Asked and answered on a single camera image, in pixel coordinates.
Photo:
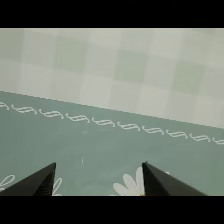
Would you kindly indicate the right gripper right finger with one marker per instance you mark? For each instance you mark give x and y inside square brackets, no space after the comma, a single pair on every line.
[163,183]

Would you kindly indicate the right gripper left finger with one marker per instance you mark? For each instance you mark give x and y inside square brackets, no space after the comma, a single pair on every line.
[36,183]

